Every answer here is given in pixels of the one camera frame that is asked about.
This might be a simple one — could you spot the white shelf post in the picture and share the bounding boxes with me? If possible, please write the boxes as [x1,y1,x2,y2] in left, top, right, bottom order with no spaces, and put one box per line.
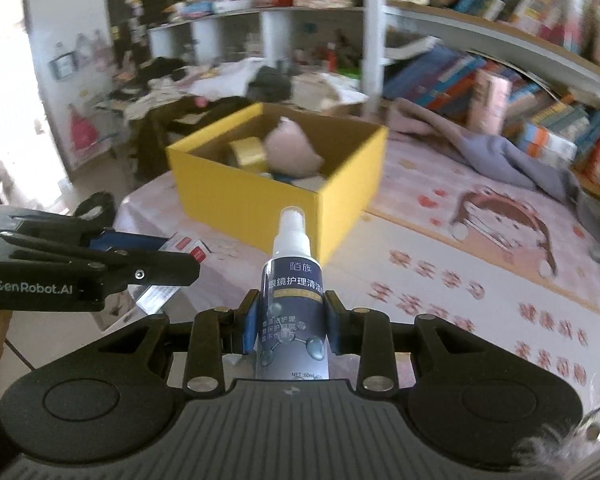
[362,0,388,111]

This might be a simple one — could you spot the tall pink carton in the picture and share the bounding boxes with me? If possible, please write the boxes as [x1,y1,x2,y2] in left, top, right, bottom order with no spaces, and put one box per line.
[467,70,511,136]

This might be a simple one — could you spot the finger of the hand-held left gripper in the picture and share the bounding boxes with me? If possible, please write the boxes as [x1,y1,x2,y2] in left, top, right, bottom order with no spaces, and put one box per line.
[87,250,201,287]
[10,191,177,256]

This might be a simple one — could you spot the stack of small cartons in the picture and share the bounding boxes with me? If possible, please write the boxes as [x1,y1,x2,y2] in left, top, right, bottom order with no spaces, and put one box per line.
[522,122,578,168]

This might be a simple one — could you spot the pink plush pig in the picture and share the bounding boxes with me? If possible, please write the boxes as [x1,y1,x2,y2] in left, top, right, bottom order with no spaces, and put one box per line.
[264,116,326,181]

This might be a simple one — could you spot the yellow cardboard box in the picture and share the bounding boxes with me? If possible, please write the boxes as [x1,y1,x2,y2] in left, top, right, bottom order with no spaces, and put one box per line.
[166,101,389,263]

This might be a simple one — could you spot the yellow sticky note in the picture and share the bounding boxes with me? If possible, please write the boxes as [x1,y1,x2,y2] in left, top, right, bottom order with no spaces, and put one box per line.
[228,136,268,171]

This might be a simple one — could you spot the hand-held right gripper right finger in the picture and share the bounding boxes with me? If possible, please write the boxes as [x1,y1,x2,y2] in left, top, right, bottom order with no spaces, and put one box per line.
[325,290,486,396]

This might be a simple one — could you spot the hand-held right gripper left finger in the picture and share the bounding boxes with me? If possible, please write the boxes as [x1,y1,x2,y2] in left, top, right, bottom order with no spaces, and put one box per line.
[85,289,261,396]

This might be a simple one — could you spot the white spray bottle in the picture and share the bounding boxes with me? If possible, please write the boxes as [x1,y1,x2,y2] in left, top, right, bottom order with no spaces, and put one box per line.
[254,206,331,381]

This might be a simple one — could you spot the lilac grey cloth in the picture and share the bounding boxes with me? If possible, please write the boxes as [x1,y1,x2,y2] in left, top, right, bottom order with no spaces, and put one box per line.
[450,132,586,206]

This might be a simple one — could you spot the pink checked printed tablecloth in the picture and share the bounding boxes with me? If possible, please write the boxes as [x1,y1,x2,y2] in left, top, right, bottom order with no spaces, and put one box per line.
[115,135,600,411]

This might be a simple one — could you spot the pile of clothes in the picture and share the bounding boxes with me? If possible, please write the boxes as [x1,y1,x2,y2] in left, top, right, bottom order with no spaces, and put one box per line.
[110,57,296,111]

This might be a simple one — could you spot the small red white box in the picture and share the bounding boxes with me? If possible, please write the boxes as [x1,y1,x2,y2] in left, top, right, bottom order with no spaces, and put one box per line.
[157,232,211,266]

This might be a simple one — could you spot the row of slanted books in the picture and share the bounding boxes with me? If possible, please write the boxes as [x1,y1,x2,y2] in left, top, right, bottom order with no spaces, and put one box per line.
[382,45,600,196]

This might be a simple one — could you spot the beige pink cloth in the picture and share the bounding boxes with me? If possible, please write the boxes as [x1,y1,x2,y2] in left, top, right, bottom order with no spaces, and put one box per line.
[387,99,463,136]

